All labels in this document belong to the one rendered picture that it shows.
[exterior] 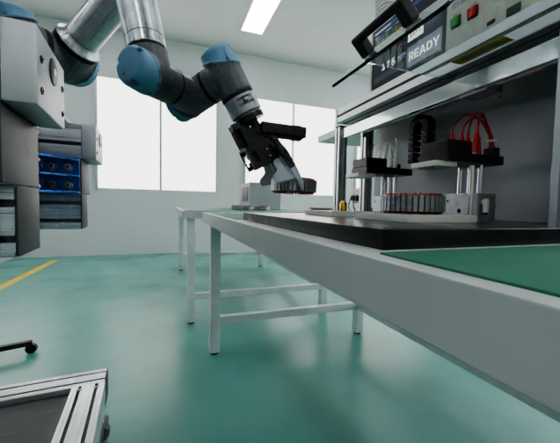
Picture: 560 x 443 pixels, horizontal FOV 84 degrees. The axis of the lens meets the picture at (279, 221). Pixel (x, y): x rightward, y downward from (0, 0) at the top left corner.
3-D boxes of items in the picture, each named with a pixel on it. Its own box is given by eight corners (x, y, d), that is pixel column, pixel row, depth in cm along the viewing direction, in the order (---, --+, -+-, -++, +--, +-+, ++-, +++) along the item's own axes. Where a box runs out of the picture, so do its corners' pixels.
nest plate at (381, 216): (408, 222, 49) (409, 214, 48) (354, 218, 63) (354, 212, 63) (477, 222, 54) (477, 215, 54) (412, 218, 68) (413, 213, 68)
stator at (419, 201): (403, 214, 51) (403, 192, 51) (369, 212, 62) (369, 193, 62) (460, 214, 54) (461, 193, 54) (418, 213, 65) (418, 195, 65)
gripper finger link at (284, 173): (285, 200, 68) (263, 170, 71) (307, 188, 70) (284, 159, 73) (287, 193, 65) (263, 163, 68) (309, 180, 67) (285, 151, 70)
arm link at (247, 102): (249, 97, 75) (258, 85, 67) (258, 115, 76) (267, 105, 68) (221, 110, 73) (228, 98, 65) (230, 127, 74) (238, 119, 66)
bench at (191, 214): (181, 327, 198) (182, 210, 194) (175, 269, 372) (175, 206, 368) (332, 310, 235) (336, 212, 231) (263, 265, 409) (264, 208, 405)
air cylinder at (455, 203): (476, 221, 59) (476, 192, 58) (442, 219, 66) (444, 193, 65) (494, 221, 60) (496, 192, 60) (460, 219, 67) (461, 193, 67)
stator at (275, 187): (280, 191, 69) (280, 174, 68) (265, 192, 79) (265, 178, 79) (324, 194, 72) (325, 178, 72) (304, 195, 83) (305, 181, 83)
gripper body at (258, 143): (250, 175, 76) (225, 129, 73) (279, 159, 78) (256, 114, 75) (258, 171, 69) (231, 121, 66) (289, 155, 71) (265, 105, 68)
